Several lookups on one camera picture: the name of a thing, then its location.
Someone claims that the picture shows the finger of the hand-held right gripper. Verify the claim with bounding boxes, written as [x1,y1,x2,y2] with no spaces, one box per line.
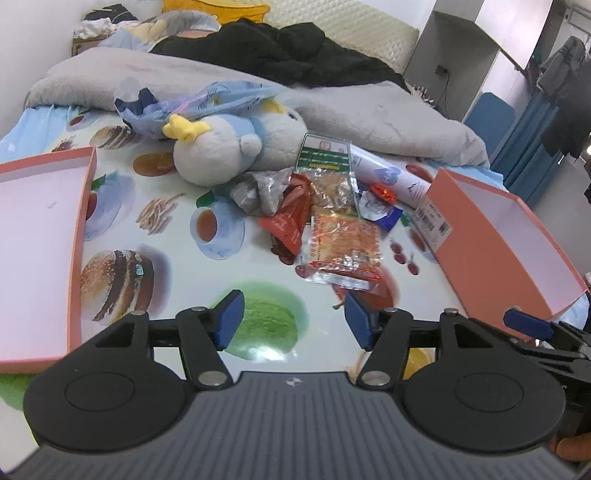
[504,308,591,354]
[501,332,591,376]

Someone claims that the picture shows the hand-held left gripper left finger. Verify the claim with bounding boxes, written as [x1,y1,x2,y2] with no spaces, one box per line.
[95,290,245,388]

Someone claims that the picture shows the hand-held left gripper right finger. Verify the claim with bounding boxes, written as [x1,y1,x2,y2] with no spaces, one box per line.
[344,292,497,387]

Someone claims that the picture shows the orange snack packet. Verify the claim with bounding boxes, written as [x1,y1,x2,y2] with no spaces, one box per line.
[300,205,384,289]

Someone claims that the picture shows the deep pink cardboard box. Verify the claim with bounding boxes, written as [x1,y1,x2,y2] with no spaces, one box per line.
[413,167,589,330]

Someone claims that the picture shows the blue snack packet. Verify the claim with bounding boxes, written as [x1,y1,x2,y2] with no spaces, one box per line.
[359,189,403,232]

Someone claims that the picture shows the green and white snack packet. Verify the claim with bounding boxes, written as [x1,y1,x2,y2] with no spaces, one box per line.
[295,133,360,217]

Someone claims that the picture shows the person's right hand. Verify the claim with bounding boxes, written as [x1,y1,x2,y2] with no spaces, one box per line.
[549,433,591,462]

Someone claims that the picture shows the dark red snack packet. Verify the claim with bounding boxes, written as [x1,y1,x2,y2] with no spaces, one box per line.
[259,175,312,257]

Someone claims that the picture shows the grey crinkled snack packet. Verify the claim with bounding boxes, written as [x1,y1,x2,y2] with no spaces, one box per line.
[229,168,294,217]

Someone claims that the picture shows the white tube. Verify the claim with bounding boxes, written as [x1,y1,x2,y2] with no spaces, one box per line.
[349,143,432,208]

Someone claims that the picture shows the blue curtain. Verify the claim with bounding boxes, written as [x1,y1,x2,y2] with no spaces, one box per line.
[489,90,566,208]

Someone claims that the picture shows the plush duck toy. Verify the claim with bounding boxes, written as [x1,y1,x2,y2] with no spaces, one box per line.
[163,99,308,186]

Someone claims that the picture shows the grey blanket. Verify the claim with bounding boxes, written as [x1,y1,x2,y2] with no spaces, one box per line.
[25,46,490,167]

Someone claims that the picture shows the blue chair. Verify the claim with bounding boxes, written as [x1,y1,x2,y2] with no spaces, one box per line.
[463,92,517,153]

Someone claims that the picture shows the pink box lid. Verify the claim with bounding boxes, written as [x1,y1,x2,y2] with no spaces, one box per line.
[0,147,98,374]

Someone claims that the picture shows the light blue plastic bag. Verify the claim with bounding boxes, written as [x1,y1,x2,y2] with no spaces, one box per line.
[114,80,282,139]

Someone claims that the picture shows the hanging dark clothes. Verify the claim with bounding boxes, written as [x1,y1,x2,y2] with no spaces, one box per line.
[538,36,591,158]

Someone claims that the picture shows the clutter on bedside table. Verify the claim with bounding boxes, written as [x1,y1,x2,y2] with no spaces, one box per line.
[409,80,439,104]

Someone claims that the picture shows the black clothing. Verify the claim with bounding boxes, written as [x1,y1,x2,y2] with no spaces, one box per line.
[150,21,411,88]

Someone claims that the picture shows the light blue bed sheet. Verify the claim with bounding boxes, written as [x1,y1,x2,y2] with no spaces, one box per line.
[0,105,591,337]

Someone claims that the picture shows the cream padded headboard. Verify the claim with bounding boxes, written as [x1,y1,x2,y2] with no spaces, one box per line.
[263,0,421,77]

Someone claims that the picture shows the grey wardrobe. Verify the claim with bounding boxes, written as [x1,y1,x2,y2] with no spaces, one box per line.
[404,0,555,125]

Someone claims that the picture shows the pastel printed quilt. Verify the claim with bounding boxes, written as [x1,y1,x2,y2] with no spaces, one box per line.
[99,11,222,49]

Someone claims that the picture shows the yellow pillow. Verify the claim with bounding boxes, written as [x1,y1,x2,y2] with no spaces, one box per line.
[161,0,271,26]

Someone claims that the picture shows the pile of clothes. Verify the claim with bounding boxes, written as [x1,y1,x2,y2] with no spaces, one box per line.
[74,4,139,40]

